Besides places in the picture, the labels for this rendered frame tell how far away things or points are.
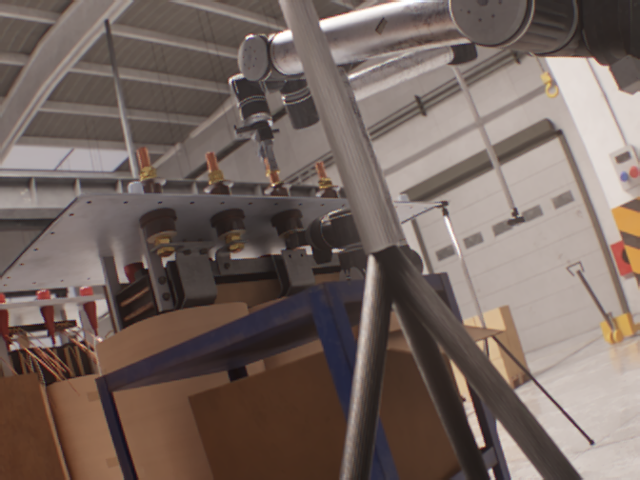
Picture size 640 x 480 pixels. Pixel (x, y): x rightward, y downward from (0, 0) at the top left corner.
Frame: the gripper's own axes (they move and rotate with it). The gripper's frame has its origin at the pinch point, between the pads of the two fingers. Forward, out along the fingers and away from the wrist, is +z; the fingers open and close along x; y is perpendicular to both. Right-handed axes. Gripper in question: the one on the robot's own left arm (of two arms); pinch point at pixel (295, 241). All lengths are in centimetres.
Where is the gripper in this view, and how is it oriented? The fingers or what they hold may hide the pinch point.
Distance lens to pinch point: 220.2
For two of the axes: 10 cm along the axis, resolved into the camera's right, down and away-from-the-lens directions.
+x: -8.4, 1.6, -5.2
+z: -5.1, 1.2, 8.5
